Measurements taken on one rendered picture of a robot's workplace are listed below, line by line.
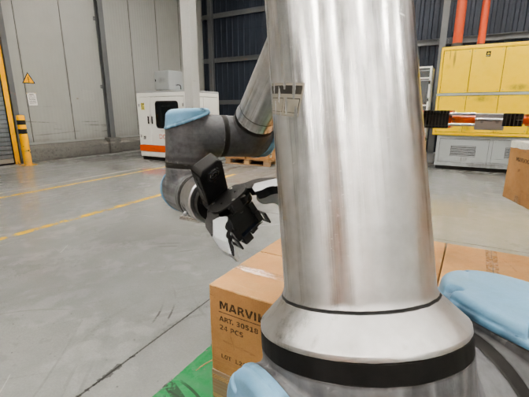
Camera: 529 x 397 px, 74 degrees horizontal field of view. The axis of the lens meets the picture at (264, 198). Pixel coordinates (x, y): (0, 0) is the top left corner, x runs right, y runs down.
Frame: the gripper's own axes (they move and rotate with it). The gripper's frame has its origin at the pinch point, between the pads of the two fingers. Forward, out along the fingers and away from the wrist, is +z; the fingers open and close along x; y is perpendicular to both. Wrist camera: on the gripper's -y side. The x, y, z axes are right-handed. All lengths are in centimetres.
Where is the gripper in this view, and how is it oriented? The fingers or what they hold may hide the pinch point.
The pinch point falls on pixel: (268, 215)
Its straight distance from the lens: 49.1
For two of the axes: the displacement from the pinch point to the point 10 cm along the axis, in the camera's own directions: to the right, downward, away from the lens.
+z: 5.8, 1.7, -8.0
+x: -6.9, 6.3, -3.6
